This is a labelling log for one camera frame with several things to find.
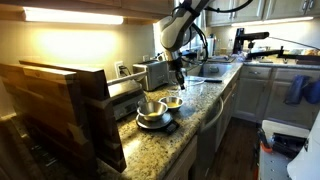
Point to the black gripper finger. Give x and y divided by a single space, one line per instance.
184 73
180 80

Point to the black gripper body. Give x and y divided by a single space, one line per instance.
175 62

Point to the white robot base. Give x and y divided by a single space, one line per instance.
306 165

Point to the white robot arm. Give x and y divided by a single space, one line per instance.
174 27

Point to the steel bowl with yellow grains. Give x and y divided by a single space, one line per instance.
173 103

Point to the steel bowl on scale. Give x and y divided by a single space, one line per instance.
152 110

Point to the black round kitchen scale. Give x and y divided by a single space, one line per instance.
166 123

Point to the stainless steel toaster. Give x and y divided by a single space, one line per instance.
157 74

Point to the black knife on counter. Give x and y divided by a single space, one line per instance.
213 81

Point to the silver panini grill press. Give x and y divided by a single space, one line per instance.
126 93

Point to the dark wooden cutting board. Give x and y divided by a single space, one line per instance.
99 110

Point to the white cart with tools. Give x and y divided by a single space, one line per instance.
279 144

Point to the blue hanging towel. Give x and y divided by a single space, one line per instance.
294 93

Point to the large wooden cutting board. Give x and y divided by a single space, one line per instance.
50 103

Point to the under-cabinet light bar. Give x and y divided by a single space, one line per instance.
63 16

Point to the white wall outlet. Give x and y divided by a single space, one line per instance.
117 66

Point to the dishwasher with handle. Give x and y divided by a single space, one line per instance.
207 140

